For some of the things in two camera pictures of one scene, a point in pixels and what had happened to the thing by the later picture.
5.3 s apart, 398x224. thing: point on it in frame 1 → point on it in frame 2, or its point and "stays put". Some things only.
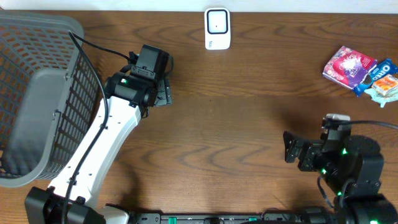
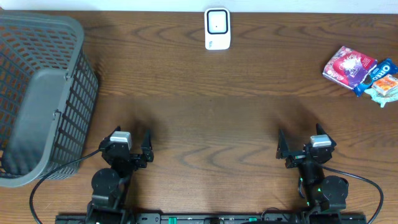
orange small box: x=385 y=84 stays put
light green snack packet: x=382 y=99 stays put
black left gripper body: x=165 y=93 → x=133 y=158
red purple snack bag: x=349 y=67 stays put
